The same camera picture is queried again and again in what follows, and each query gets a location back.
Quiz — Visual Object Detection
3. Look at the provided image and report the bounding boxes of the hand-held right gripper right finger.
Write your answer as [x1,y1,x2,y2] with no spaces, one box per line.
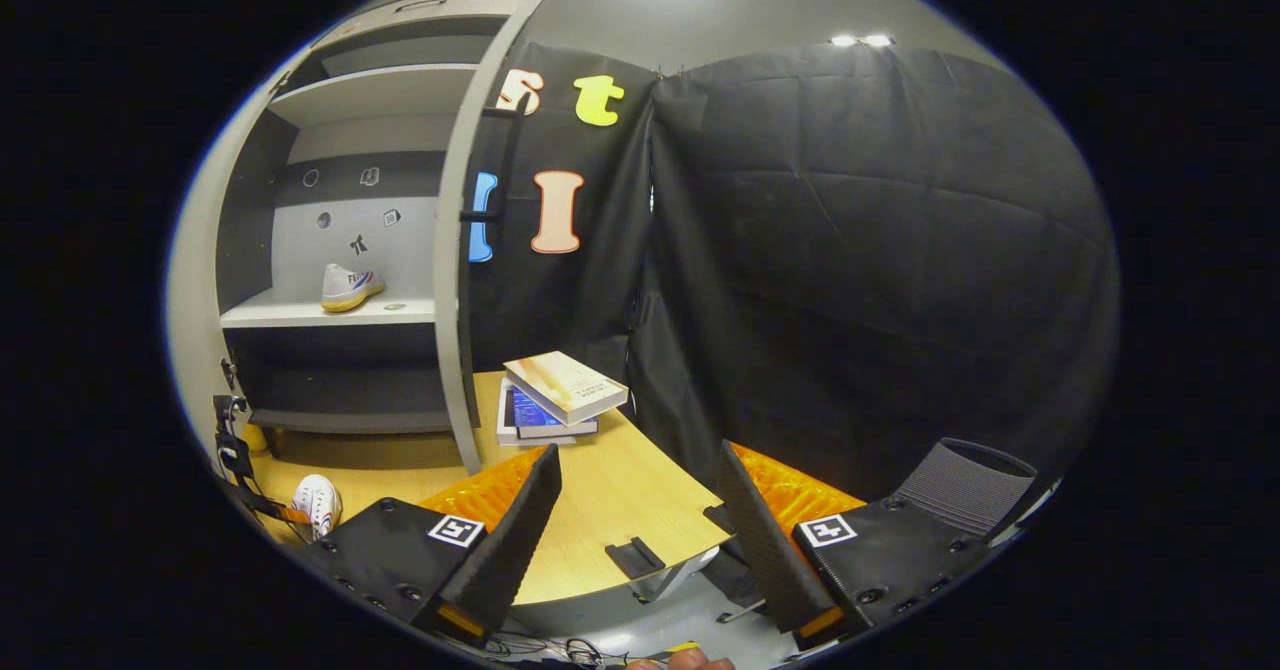
[717,439,1003,652]

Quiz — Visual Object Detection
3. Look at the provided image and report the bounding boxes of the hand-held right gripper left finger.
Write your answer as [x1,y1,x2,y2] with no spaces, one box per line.
[303,442,564,649]

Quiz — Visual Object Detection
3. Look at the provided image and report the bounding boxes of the white canvas shoe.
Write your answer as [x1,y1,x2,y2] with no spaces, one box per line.
[320,263,387,313]
[290,474,344,541]

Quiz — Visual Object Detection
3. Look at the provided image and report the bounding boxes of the white shoe cabinet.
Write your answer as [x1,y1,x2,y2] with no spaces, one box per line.
[215,0,556,461]

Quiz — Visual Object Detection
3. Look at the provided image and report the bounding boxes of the white book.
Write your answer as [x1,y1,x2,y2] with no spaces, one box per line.
[497,380,579,447]

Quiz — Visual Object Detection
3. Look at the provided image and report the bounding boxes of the black table clamp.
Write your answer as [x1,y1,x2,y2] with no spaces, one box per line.
[605,537,667,580]

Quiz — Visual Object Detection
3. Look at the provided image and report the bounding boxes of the blue book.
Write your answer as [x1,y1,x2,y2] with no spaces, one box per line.
[510,385,599,441]

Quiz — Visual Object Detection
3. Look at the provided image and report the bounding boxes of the tan book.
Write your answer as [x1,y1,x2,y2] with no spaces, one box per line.
[503,350,630,427]

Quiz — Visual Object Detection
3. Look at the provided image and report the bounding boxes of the black backdrop cloth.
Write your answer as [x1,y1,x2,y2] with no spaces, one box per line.
[465,40,1121,511]

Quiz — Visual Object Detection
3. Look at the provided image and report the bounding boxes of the black cables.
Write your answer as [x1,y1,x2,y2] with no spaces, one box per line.
[490,633,641,669]

